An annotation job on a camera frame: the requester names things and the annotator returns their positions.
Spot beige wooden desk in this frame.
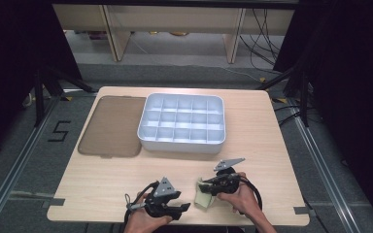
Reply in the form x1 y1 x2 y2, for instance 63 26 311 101
51 3 295 64

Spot person's left hand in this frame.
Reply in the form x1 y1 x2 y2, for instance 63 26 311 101
124 193 173 233

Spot black cable beside table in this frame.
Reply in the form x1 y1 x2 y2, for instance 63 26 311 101
273 104 323 128

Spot black tape floor mark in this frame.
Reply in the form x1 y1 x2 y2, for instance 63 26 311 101
48 120 72 143

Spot brown translucent box lid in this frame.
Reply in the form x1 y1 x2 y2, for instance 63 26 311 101
77 95 148 159

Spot grey tape strip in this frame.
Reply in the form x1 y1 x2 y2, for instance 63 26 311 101
292 206 316 216
41 197 66 209

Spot black curtain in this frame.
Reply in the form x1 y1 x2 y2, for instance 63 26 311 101
273 0 373 227
0 0 83 163

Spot person's right hand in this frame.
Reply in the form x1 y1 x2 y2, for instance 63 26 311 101
217 172 260 217

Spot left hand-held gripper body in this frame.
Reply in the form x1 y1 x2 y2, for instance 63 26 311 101
145 177 178 218

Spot aluminium floor rail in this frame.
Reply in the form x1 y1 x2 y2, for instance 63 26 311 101
291 111 363 233
0 96 62 233

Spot black metal stand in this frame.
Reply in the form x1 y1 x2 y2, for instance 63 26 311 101
255 64 311 129
33 64 98 128

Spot right hand-held gripper cable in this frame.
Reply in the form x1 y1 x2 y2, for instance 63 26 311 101
237 177 263 216

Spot white divided storage box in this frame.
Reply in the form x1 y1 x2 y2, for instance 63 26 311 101
137 92 226 154

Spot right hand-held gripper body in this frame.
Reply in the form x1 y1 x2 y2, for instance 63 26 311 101
211 157 246 196

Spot black floor cables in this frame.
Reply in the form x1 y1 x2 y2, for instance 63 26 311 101
238 8 286 73

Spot pale green sock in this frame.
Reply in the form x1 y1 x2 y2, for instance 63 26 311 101
193 177 218 209

